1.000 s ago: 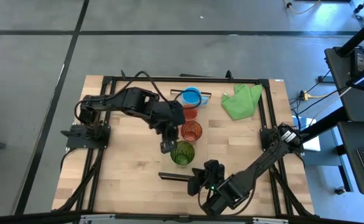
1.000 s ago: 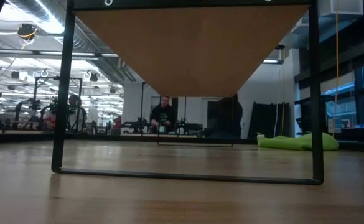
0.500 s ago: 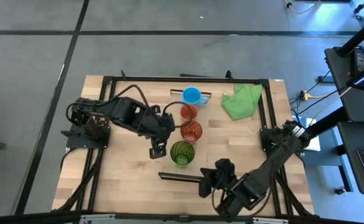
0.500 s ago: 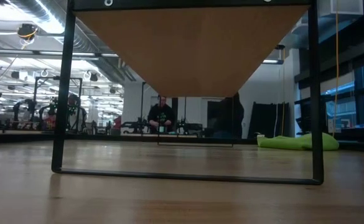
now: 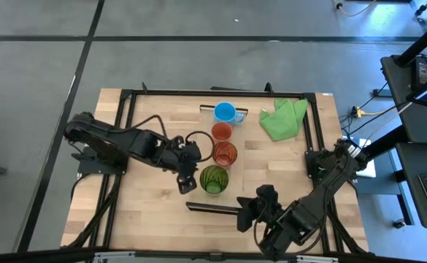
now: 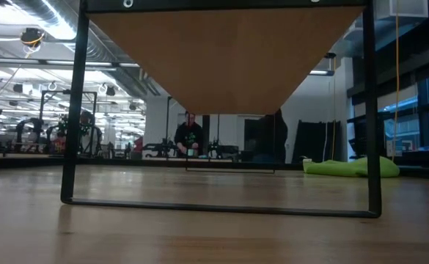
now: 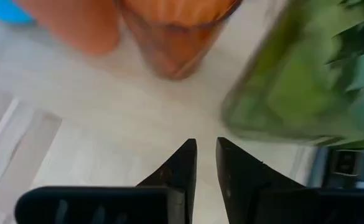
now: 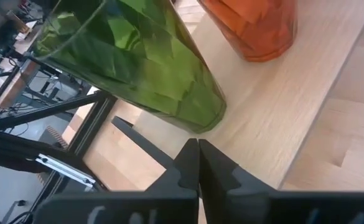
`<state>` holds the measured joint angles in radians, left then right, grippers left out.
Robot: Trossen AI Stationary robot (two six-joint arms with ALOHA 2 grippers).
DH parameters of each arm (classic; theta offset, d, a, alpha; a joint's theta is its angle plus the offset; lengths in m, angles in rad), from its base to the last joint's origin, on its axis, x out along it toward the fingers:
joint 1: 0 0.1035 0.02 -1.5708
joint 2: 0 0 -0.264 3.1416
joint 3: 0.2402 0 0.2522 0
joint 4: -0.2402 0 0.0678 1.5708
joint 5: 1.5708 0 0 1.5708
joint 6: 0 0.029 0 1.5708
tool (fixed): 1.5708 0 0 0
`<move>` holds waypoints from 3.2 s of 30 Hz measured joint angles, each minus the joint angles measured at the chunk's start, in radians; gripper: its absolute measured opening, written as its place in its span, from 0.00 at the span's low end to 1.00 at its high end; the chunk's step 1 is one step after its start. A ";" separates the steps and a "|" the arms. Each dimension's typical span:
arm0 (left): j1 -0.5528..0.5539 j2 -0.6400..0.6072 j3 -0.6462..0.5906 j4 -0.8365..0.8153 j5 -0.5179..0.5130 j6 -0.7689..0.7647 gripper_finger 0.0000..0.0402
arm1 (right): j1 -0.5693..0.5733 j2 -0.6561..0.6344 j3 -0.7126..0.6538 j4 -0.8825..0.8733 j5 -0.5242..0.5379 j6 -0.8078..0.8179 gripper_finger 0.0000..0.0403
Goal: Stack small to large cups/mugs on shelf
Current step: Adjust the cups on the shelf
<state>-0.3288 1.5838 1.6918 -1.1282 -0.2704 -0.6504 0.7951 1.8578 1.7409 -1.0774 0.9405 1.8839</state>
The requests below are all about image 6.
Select green beanbag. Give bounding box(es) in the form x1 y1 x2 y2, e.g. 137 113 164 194
302 155 400 179

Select black ceiling cable reel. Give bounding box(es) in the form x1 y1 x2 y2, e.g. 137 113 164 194
19 27 46 48

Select black frame wooden shelf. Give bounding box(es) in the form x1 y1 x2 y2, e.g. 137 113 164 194
60 0 383 219

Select person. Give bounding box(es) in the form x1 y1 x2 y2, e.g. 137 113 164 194
258 109 289 164
173 112 204 158
78 109 103 155

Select white ceiling box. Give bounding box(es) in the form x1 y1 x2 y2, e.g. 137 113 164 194
377 0 429 20

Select long yellow hanging cable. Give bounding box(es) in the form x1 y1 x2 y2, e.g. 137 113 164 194
391 16 400 163

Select black leaning panels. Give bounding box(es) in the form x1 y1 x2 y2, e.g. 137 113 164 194
292 120 342 164

